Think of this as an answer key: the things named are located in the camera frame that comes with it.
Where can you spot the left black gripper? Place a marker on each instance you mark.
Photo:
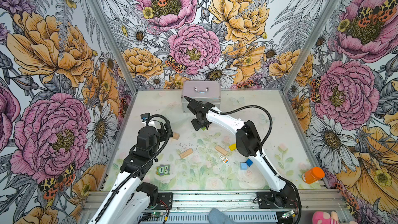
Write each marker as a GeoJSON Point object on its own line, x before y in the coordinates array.
{"type": "Point", "coordinates": [164, 137]}

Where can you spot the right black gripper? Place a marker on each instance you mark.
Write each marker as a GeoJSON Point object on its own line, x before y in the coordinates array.
{"type": "Point", "coordinates": [196, 125]}

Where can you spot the natural wood block numbered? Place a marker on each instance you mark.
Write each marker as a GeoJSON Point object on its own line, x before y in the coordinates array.
{"type": "Point", "coordinates": [221, 150]}

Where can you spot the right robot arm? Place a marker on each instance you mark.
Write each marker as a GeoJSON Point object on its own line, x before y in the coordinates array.
{"type": "Point", "coordinates": [248, 144]}

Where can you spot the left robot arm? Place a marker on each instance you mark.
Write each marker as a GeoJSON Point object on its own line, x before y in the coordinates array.
{"type": "Point", "coordinates": [130, 196]}

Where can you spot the yellow wood block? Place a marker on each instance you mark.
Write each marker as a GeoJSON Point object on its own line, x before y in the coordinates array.
{"type": "Point", "coordinates": [233, 147]}

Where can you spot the silver first aid case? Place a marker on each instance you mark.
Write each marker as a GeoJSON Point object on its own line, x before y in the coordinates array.
{"type": "Point", "coordinates": [202, 91]}

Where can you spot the owl sticker toy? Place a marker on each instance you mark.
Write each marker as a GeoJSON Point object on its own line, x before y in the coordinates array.
{"type": "Point", "coordinates": [163, 170]}

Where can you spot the small orange white toy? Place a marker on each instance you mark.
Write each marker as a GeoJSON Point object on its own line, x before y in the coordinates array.
{"type": "Point", "coordinates": [224, 160]}

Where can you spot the light blue wood cube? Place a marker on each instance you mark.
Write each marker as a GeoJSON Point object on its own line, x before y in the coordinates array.
{"type": "Point", "coordinates": [243, 166]}

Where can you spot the dark blue wood cube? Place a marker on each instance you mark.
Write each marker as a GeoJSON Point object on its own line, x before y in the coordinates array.
{"type": "Point", "coordinates": [249, 162]}

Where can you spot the grey blue cloth object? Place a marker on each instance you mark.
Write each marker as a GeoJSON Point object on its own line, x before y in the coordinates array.
{"type": "Point", "coordinates": [217, 217]}

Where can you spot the orange pill bottle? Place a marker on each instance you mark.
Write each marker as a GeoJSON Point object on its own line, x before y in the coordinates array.
{"type": "Point", "coordinates": [313, 175]}

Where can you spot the pink plush toy right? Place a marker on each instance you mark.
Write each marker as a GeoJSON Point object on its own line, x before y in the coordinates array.
{"type": "Point", "coordinates": [320, 217]}

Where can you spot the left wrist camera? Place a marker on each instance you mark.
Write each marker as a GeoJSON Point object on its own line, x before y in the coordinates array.
{"type": "Point", "coordinates": [145, 117]}

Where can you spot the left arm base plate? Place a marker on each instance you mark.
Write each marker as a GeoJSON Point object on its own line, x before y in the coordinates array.
{"type": "Point", "coordinates": [165, 201]}

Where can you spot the aluminium front rail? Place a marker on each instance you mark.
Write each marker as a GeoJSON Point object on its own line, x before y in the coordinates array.
{"type": "Point", "coordinates": [193, 207]}

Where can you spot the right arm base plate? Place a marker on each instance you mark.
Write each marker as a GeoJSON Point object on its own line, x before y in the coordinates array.
{"type": "Point", "coordinates": [272, 200]}

